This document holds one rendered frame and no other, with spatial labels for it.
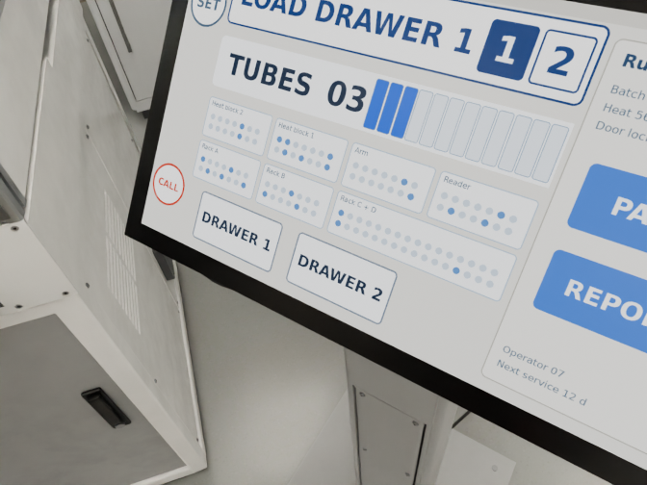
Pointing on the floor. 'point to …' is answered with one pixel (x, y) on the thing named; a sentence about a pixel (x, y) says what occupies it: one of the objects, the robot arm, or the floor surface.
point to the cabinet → (102, 338)
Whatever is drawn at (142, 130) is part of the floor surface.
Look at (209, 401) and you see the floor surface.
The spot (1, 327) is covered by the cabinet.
